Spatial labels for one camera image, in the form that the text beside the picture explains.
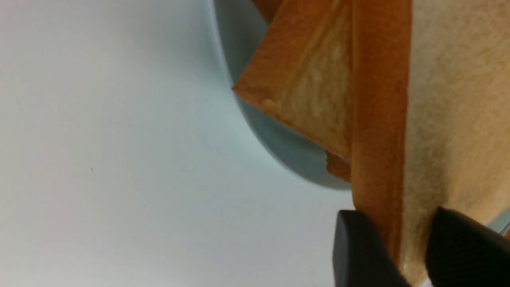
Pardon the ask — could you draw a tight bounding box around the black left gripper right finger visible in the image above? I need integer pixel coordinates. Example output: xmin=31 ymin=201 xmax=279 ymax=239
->
xmin=426 ymin=208 xmax=510 ymax=287

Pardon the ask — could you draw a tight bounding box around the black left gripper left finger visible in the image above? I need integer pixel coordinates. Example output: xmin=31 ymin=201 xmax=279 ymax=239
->
xmin=333 ymin=210 xmax=410 ymax=287

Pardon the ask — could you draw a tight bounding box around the toast slice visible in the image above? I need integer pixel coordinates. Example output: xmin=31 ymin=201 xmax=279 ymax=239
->
xmin=351 ymin=0 xmax=510 ymax=287
xmin=232 ymin=0 xmax=353 ymax=162
xmin=251 ymin=0 xmax=352 ymax=183

